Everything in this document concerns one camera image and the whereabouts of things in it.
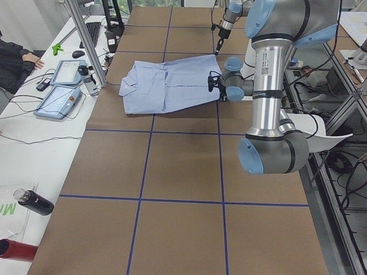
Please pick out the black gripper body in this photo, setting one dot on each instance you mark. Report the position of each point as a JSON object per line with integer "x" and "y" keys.
{"x": 220, "y": 93}
{"x": 222, "y": 34}

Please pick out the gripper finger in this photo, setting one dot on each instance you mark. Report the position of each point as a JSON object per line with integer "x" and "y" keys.
{"x": 218, "y": 47}

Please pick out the blue striped button shirt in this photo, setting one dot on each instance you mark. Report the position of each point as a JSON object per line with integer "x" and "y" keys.
{"x": 151, "y": 88}

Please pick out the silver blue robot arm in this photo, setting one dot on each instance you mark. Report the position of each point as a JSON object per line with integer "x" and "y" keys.
{"x": 233, "y": 12}
{"x": 273, "y": 145}

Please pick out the white plastic chair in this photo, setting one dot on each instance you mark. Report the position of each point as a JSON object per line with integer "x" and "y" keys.
{"x": 320, "y": 141}

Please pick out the black monitor stand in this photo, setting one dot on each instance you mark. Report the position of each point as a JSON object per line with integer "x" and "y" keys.
{"x": 114, "y": 23}

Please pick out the dark tumbler with label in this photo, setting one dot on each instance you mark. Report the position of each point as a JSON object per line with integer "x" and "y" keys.
{"x": 112, "y": 41}

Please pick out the brown table cover mat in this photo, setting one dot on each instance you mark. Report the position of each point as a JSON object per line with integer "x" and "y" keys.
{"x": 166, "y": 194}

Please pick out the black computer keyboard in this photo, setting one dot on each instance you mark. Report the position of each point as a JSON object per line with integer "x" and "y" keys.
{"x": 94, "y": 31}

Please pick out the clear water bottle black cap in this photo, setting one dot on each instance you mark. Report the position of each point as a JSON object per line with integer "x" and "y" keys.
{"x": 88, "y": 80}

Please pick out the black computer mouse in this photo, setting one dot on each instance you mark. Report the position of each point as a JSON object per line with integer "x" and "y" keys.
{"x": 77, "y": 54}

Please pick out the upper blue teach pendant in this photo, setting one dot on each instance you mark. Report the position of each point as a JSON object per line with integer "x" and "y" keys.
{"x": 67, "y": 72}

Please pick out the blue teach pendant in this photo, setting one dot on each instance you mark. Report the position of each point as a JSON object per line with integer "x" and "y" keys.
{"x": 67, "y": 72}
{"x": 58, "y": 102}

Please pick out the green plastic toy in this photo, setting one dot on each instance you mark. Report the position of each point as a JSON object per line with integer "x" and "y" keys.
{"x": 57, "y": 48}

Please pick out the lower blue teach pendant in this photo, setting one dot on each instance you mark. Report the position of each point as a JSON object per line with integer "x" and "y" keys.
{"x": 58, "y": 102}

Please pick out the black mobile phone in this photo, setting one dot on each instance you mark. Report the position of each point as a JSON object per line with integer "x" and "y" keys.
{"x": 43, "y": 84}

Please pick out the person in dark jacket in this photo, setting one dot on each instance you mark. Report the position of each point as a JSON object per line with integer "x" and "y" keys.
{"x": 17, "y": 63}

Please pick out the black thermos bottle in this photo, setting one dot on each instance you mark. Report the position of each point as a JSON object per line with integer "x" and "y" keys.
{"x": 33, "y": 201}

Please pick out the red cylinder bottle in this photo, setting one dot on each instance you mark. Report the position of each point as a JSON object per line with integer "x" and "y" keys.
{"x": 13, "y": 250}

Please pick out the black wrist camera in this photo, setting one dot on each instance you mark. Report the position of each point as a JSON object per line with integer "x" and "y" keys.
{"x": 213, "y": 80}
{"x": 216, "y": 26}

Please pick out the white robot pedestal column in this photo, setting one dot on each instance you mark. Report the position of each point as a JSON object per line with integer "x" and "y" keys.
{"x": 246, "y": 66}

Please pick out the grey aluminium frame post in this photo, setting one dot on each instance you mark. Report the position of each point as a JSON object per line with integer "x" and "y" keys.
{"x": 80, "y": 25}

